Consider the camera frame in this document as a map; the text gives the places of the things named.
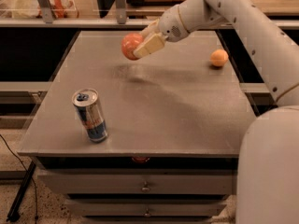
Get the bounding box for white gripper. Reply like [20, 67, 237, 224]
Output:
[133, 5, 189, 59]

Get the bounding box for red apple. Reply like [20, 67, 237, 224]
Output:
[121, 33, 144, 61]

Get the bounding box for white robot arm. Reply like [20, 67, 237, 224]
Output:
[133, 0, 299, 224]

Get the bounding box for redbull can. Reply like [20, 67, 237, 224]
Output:
[72, 88, 107, 143]

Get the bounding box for orange fruit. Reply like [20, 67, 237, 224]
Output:
[210, 49, 229, 67]

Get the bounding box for grey drawer cabinet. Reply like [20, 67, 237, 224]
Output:
[21, 31, 255, 224]

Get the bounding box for orange white snack bag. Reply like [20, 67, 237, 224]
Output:
[50, 0, 79, 19]

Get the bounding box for top drawer with knob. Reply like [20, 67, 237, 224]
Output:
[38, 171, 236, 195]

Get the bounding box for drawer with knob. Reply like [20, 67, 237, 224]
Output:
[38, 171, 236, 195]
[65, 200, 225, 217]

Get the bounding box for metal shelf rail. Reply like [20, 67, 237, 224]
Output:
[0, 19, 299, 30]

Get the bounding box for black cable on floor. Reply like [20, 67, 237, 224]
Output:
[0, 133, 39, 224]

